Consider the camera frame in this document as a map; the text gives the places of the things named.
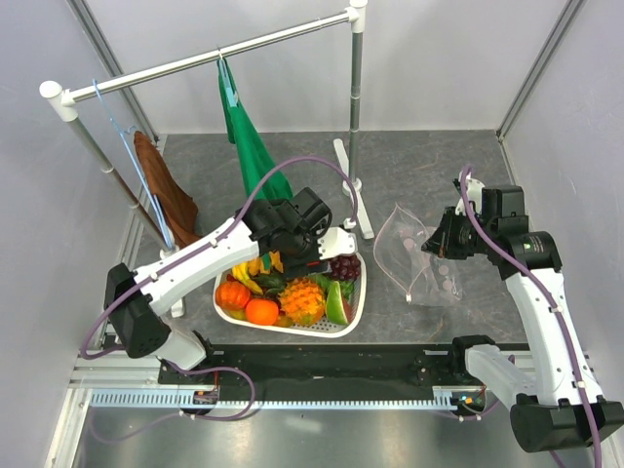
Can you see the white perforated plastic basket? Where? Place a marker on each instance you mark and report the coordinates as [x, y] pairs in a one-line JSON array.
[[274, 283]]

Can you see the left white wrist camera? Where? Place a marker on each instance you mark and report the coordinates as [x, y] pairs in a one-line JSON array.
[[336, 242]]

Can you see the blue hanger with shirt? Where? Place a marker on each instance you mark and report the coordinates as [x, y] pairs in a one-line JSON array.
[[226, 78]]

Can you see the white slotted cable duct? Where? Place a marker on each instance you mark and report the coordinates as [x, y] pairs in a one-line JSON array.
[[195, 399]]

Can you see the yellow toy bananas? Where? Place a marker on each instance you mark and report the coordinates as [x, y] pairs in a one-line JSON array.
[[241, 274]]

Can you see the green toy lettuce leaf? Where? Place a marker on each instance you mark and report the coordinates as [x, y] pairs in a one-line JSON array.
[[325, 282]]

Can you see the yellow orange toy pepper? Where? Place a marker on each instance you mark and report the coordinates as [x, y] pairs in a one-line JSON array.
[[265, 264]]

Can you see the orange toy pineapple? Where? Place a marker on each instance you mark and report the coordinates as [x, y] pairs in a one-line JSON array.
[[303, 301]]

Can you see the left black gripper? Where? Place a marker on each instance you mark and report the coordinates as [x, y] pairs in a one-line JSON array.
[[297, 268]]

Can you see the orange toy pumpkin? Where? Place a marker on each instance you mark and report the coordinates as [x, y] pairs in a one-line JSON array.
[[232, 296]]

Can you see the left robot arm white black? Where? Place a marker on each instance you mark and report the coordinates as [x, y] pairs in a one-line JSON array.
[[299, 230]]

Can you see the clear pink zip top bag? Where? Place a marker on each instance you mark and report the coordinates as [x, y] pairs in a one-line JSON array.
[[422, 278]]

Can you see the brown cloth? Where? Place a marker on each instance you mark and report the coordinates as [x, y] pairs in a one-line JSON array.
[[179, 209]]

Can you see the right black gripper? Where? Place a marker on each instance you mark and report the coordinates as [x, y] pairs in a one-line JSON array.
[[442, 242]]

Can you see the toy watermelon slice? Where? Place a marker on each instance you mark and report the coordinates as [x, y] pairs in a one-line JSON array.
[[338, 309]]

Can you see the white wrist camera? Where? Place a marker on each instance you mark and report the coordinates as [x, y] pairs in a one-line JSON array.
[[474, 192], [336, 242]]

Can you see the light blue wire hanger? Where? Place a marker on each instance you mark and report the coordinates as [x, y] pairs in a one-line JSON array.
[[153, 202]]

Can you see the white clothes rack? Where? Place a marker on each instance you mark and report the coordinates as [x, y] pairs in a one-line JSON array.
[[63, 101]]

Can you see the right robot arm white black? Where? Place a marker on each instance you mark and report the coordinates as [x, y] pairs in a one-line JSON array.
[[561, 405]]

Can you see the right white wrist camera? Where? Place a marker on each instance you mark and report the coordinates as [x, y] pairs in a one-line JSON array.
[[474, 192]]

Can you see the toy orange fruit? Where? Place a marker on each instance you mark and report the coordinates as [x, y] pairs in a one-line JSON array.
[[262, 312]]

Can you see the green shirt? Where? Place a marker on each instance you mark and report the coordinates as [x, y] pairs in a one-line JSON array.
[[254, 159]]

